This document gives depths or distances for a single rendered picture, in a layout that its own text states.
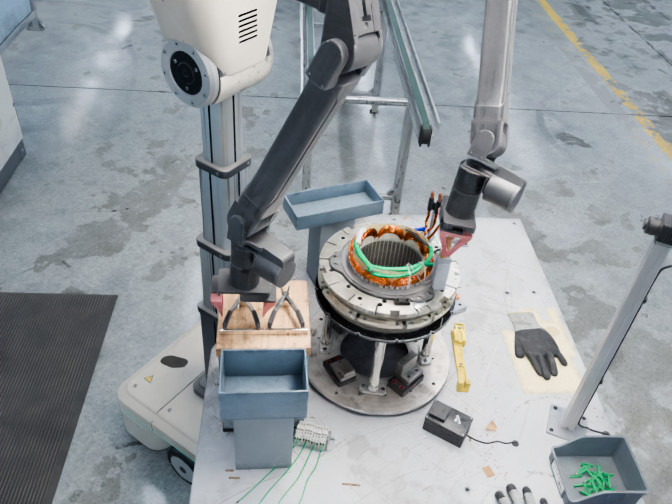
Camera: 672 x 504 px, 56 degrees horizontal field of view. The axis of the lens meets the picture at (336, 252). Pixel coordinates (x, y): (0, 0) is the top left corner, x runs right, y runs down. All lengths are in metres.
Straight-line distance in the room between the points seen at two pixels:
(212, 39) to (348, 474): 0.96
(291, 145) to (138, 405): 1.43
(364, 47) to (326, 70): 0.06
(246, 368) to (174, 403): 0.92
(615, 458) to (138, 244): 2.36
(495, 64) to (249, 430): 0.85
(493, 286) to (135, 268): 1.78
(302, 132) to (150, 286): 2.10
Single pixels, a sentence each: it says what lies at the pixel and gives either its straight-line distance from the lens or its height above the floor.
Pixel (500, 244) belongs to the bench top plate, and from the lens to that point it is 2.11.
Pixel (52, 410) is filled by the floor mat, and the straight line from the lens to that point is 2.62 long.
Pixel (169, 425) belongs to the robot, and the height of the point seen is 0.25.
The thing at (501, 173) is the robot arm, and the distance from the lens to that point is 1.22.
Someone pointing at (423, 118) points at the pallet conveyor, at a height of 0.76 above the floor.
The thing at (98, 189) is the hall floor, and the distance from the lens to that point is 3.68.
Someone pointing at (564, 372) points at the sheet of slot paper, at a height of 0.78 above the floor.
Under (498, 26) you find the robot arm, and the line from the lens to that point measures 1.27.
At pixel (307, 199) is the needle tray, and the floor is 1.04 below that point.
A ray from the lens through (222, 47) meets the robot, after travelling 1.38.
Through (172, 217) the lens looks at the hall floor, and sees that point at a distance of 3.40.
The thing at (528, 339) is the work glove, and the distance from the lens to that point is 1.80.
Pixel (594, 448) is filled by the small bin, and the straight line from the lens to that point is 1.61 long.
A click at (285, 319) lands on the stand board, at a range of 1.34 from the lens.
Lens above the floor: 2.03
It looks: 40 degrees down
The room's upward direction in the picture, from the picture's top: 6 degrees clockwise
